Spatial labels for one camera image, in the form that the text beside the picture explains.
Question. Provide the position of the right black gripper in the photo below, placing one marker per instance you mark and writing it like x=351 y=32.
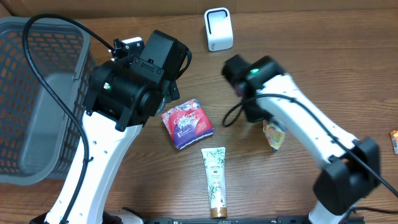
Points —
x=252 y=116

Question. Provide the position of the white cream tube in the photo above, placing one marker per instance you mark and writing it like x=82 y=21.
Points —
x=214 y=163

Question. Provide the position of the red purple pad pack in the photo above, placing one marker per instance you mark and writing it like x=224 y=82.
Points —
x=187 y=123

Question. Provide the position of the orange Kleenex tissue pack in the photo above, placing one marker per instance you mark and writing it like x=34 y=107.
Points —
x=394 y=139

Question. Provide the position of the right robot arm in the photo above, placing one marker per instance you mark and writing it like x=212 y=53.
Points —
x=350 y=168

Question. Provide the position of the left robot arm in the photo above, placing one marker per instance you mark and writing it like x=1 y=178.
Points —
x=122 y=95

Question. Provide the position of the white barcode scanner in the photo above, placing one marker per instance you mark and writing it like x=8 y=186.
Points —
x=219 y=30

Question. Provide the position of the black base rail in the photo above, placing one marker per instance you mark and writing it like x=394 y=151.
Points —
x=299 y=219

